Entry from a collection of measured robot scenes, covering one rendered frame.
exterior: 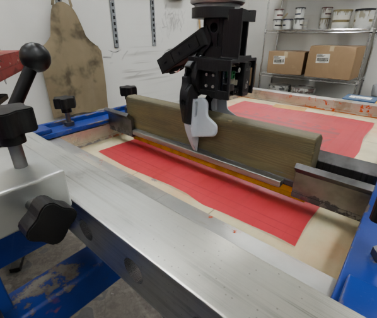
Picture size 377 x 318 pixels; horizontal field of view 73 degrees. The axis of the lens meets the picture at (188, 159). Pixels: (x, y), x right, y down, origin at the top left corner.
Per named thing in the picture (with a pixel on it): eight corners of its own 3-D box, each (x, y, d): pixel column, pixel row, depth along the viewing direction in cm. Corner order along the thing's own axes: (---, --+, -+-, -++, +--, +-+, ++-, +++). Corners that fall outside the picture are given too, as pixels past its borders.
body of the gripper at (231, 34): (226, 106, 35) (234, 4, 30) (179, 96, 40) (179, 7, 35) (253, 97, 40) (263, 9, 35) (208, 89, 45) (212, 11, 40)
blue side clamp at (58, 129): (146, 124, 74) (144, 100, 71) (158, 128, 71) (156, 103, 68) (37, 158, 54) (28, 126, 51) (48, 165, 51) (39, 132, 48)
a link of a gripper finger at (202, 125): (207, 162, 39) (217, 101, 36) (179, 151, 43) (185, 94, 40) (219, 158, 41) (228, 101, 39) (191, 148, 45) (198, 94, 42)
